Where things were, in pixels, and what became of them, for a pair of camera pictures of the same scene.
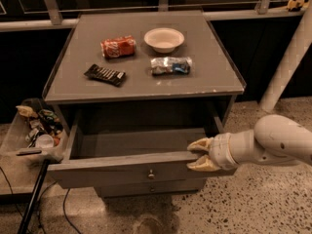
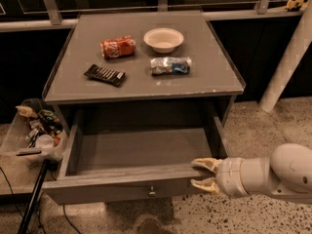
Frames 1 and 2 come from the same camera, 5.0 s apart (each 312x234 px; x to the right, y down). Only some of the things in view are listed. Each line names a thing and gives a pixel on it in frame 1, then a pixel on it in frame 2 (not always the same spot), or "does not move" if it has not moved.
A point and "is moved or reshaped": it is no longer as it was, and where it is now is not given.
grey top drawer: x=108 y=149 is moved or reshaped
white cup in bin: x=44 y=141 does not move
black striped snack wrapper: x=110 y=76 does not move
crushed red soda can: x=119 y=47 does not move
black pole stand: x=33 y=197 does not move
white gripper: x=220 y=152 → x=230 y=175
